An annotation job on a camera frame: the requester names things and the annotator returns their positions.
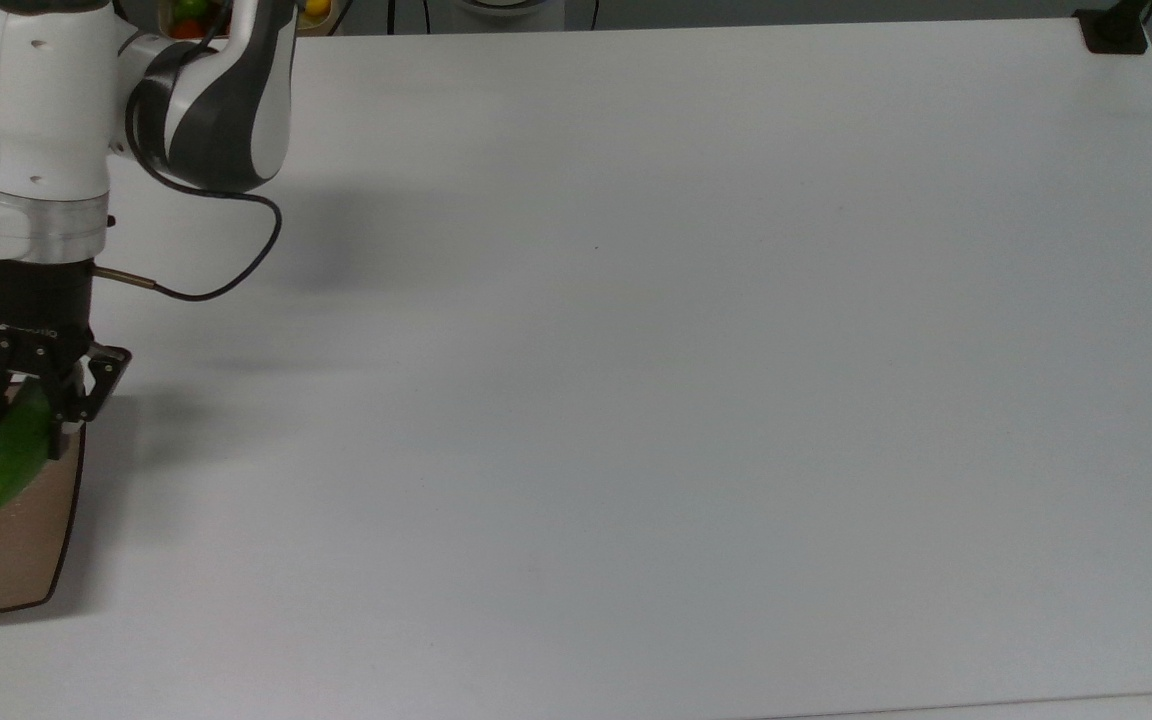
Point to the green cucumber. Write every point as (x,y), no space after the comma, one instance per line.
(1,470)

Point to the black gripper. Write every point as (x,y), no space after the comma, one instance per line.
(34,310)

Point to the bowl of toy fruit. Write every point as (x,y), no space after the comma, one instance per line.
(321,22)

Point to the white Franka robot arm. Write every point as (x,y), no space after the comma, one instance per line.
(36,100)

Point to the black camera pole with base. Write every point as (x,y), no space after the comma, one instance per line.
(1111,35)

